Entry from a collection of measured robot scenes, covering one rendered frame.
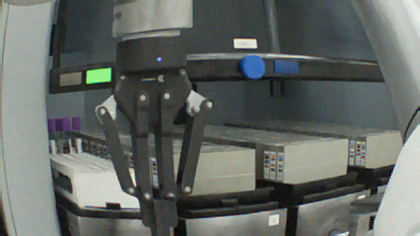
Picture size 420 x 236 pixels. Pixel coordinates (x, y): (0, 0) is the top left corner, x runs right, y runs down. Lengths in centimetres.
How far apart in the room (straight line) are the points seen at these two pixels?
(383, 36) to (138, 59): 74
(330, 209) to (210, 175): 17
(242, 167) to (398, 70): 104
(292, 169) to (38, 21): 43
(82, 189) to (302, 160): 32
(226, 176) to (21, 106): 32
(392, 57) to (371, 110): 135
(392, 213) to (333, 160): 113
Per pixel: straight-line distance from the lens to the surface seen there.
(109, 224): 132
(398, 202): 39
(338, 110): 192
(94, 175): 135
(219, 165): 145
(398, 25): 43
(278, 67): 146
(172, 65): 117
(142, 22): 115
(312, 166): 150
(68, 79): 136
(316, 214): 143
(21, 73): 137
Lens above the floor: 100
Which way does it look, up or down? 3 degrees down
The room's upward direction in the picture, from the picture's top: 2 degrees counter-clockwise
